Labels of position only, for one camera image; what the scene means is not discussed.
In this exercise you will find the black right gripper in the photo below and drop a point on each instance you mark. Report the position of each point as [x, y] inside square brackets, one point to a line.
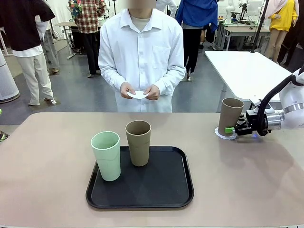
[254, 118]

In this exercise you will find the grey background workbench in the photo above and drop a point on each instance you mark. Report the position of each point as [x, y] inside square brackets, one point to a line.
[242, 31]

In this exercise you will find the bystander in blue jacket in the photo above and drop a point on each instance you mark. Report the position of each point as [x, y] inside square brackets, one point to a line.
[194, 14]

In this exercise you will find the white side table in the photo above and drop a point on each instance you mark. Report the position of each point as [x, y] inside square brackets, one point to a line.
[237, 69]

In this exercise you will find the bystander in black top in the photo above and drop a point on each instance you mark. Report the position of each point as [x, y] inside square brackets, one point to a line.
[21, 28]

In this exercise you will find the light green cup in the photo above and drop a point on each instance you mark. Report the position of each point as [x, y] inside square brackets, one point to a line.
[108, 161]

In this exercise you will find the white cylindrical air purifier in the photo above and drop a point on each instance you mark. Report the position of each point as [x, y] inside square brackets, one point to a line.
[7, 80]

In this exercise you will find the black stand pole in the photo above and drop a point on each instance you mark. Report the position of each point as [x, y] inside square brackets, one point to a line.
[260, 26]

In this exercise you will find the bystander in plaid shirt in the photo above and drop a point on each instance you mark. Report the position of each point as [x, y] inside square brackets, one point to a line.
[89, 19]

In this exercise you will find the white background desk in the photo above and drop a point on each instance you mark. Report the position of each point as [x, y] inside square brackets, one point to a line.
[67, 25]

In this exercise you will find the person's left hand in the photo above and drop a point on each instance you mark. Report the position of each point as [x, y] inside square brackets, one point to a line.
[154, 92]

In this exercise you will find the black plastic tray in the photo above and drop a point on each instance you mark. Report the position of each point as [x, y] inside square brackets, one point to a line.
[142, 190]

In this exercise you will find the white scalloped paper coaster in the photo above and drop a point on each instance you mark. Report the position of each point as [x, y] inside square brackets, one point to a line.
[218, 135]
[139, 95]

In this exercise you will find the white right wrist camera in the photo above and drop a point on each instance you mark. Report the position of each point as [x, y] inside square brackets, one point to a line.
[256, 105]

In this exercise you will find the person's right hand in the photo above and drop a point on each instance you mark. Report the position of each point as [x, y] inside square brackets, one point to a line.
[126, 89]

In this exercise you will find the mannequin in yellow top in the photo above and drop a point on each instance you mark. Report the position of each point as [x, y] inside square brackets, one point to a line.
[282, 21]

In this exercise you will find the bystander in dark clothes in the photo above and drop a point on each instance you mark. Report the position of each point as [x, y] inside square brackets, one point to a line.
[291, 47]

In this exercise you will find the brown cup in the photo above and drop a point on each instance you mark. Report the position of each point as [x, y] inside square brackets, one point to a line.
[229, 118]
[139, 152]

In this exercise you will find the person's left forearm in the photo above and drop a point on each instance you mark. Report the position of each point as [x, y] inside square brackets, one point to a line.
[172, 76]

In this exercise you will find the person in white shirt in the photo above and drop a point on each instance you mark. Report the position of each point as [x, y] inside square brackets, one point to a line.
[140, 54]

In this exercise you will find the person's right forearm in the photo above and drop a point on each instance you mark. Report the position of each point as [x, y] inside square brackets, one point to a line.
[111, 76]

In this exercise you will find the dark patterned floor object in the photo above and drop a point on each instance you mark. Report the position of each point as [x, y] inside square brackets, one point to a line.
[3, 136]

